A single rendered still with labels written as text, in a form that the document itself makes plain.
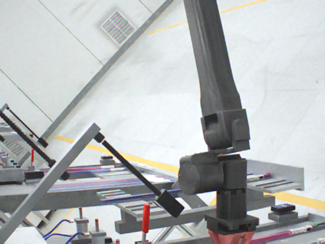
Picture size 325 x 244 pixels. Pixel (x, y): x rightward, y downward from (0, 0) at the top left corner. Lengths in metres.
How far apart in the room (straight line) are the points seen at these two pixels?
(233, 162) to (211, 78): 0.15
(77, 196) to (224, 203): 0.99
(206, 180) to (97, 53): 7.94
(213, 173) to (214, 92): 0.14
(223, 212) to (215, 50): 0.29
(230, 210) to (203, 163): 0.10
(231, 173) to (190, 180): 0.08
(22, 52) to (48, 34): 0.50
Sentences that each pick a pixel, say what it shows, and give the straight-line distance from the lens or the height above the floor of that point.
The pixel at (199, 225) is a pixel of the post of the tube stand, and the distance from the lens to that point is 1.53.
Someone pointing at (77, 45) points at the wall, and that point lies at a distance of 8.78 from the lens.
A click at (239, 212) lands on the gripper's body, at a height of 1.02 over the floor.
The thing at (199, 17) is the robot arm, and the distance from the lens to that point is 1.02.
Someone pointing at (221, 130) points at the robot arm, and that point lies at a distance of 0.98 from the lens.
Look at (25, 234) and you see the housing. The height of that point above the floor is 1.26.
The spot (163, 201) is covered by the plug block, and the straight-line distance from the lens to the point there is 0.84.
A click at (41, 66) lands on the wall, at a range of 8.63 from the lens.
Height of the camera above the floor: 1.52
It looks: 17 degrees down
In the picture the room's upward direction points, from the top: 45 degrees counter-clockwise
